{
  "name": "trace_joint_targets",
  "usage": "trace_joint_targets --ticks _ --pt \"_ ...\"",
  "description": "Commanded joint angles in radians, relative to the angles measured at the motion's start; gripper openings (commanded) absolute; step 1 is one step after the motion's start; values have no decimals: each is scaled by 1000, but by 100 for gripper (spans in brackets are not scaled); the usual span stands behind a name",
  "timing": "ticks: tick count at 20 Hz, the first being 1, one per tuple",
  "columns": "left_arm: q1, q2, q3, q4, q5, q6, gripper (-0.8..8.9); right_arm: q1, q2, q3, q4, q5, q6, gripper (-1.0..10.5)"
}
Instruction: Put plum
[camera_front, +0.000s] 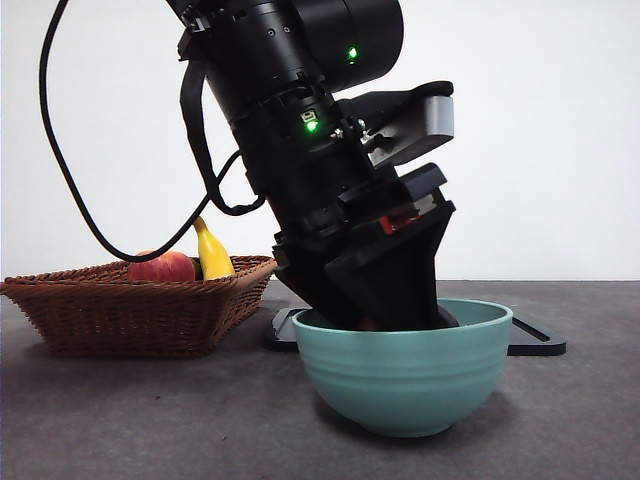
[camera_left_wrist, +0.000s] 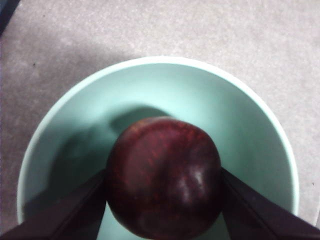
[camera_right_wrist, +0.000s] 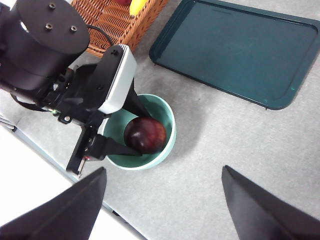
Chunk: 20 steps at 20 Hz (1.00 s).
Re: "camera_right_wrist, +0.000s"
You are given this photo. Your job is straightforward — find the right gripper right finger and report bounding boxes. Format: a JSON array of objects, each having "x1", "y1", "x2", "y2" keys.
[{"x1": 221, "y1": 164, "x2": 320, "y2": 240}]

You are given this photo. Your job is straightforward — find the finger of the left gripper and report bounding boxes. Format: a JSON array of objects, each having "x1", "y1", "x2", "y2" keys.
[
  {"x1": 121, "y1": 81, "x2": 154, "y2": 119},
  {"x1": 89, "y1": 134, "x2": 143, "y2": 161}
]

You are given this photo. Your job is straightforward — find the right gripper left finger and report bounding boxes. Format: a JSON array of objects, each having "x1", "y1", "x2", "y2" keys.
[{"x1": 0, "y1": 166, "x2": 108, "y2": 240}]

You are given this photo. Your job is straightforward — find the teal ribbed bowl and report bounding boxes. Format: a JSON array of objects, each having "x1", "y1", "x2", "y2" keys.
[{"x1": 98, "y1": 93, "x2": 177, "y2": 171}]

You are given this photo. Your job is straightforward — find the dark red plum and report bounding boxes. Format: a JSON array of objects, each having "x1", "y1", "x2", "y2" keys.
[{"x1": 123, "y1": 117, "x2": 168, "y2": 154}]

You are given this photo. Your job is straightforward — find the yellow banana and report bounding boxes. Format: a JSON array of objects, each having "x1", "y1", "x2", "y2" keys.
[{"x1": 129, "y1": 0, "x2": 147, "y2": 16}]

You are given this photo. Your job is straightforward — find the brown wicker basket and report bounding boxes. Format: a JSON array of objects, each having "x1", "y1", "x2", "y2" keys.
[{"x1": 71, "y1": 0, "x2": 171, "y2": 58}]

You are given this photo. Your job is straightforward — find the dark rectangular tray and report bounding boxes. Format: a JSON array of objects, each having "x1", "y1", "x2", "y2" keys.
[{"x1": 149, "y1": 0, "x2": 320, "y2": 111}]

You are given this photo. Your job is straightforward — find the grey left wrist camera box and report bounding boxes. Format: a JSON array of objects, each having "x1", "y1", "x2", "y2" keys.
[{"x1": 96, "y1": 44, "x2": 138, "y2": 115}]

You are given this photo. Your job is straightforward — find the black cable loop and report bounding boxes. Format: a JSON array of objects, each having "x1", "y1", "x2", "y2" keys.
[{"x1": 9, "y1": 93, "x2": 52, "y2": 113}]

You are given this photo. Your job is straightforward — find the thin black cable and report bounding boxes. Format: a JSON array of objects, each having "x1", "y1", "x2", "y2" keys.
[{"x1": 86, "y1": 24, "x2": 114, "y2": 49}]

